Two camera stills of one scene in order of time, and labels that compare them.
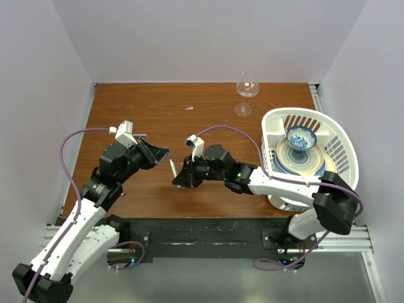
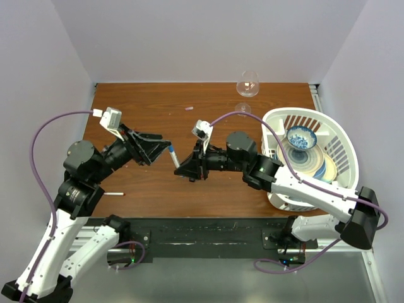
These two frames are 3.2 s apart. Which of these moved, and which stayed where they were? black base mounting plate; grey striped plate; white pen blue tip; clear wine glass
Moved: white pen blue tip
Stayed: grey striped plate; clear wine glass; black base mounting plate
